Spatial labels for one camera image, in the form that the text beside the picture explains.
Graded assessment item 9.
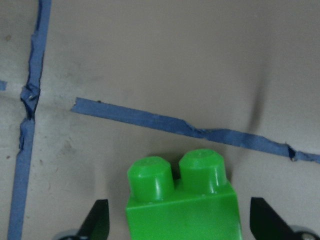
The green toy block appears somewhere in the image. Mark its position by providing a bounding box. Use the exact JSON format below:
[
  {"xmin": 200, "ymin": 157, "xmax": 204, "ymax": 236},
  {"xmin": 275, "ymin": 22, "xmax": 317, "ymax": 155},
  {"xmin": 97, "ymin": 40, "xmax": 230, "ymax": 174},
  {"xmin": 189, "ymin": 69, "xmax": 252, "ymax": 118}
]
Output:
[{"xmin": 125, "ymin": 149, "xmax": 243, "ymax": 240}]

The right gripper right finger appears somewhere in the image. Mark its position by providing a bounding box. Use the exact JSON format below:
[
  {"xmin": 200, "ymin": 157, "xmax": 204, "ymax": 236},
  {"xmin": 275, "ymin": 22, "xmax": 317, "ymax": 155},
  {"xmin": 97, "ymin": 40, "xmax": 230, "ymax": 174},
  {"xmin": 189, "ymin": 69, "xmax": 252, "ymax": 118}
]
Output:
[{"xmin": 249, "ymin": 197, "xmax": 295, "ymax": 240}]

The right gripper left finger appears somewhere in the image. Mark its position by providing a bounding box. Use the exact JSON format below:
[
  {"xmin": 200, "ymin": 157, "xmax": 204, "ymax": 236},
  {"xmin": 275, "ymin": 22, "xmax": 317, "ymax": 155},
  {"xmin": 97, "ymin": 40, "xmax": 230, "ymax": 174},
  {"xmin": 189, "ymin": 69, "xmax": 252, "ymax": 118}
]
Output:
[{"xmin": 75, "ymin": 199, "xmax": 110, "ymax": 240}]

